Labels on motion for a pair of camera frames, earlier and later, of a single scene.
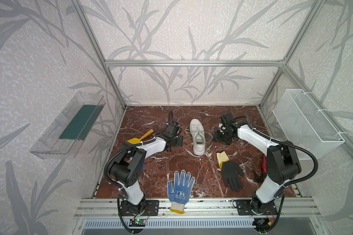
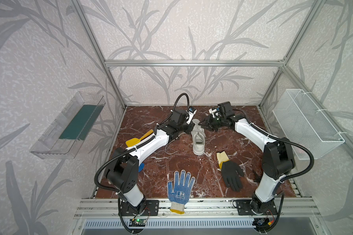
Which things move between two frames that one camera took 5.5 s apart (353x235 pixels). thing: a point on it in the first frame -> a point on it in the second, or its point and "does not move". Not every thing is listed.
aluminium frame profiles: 98,209 does not move
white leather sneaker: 197,130 does not move
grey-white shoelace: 207,153 -> 197,133
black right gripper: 222,137 -> 211,123
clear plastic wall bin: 61,140 does not move
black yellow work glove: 231,172 does not move
